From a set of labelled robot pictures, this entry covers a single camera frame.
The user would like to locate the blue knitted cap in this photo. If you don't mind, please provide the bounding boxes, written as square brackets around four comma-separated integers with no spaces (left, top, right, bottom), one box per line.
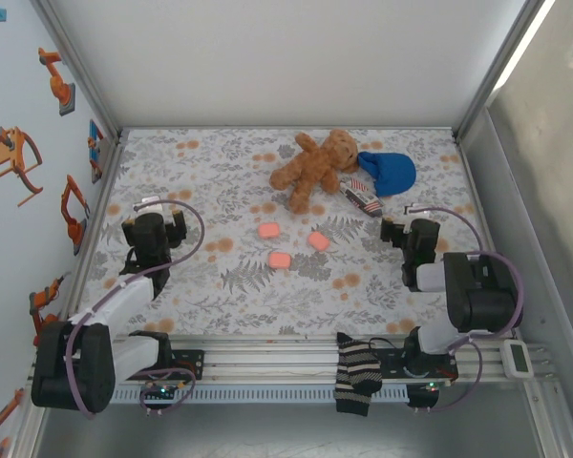
[356,151,417,198]

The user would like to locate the red white striped packet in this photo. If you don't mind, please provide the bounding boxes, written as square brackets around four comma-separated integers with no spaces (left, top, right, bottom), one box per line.
[339,175,387,219]

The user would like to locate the floral patterned table mat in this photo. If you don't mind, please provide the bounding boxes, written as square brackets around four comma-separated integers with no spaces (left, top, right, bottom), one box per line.
[78,127,491,338]

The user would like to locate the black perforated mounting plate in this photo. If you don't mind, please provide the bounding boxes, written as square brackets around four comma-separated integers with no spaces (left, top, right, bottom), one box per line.
[117,349,206,382]
[371,346,459,384]

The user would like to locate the brown teddy bear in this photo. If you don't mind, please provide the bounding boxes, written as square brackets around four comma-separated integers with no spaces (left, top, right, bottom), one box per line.
[268,128,360,215]

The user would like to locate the black beige striped sock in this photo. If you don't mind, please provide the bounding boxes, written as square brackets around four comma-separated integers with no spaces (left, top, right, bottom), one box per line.
[333,332,383,417]

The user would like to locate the white digital timer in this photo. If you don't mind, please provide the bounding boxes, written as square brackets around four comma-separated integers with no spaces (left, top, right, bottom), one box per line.
[499,338,536,382]

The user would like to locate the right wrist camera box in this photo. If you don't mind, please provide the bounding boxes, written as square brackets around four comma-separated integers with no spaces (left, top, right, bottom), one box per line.
[403,203,434,225]

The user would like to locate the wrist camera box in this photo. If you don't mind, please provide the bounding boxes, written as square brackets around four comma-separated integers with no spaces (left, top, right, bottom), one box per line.
[132,196,176,220]
[403,203,434,225]

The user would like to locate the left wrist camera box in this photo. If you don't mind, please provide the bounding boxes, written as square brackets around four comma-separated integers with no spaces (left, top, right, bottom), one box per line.
[132,196,176,220]

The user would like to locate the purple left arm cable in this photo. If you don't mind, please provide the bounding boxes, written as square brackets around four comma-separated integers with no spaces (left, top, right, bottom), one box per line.
[65,198,205,420]

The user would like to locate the blue orange machine wall sticker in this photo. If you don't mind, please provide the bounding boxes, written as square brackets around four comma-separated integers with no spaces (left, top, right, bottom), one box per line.
[86,118,107,185]

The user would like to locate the orange grey gripper wall sticker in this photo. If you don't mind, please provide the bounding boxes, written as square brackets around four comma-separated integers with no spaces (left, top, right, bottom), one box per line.
[0,126,44,207]

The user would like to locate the thin aluminium frame rail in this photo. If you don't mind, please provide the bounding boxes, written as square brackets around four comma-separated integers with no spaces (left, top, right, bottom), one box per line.
[118,124,459,135]

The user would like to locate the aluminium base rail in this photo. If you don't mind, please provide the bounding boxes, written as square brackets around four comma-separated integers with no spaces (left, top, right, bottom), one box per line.
[27,333,558,385]

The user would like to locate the aluminium frame post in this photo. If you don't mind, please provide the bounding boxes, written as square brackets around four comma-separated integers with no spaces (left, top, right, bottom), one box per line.
[453,0,555,139]
[522,379,573,458]
[31,0,123,139]

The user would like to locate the white slotted cable duct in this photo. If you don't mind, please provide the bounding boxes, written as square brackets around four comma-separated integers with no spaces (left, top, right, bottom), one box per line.
[112,385,410,405]

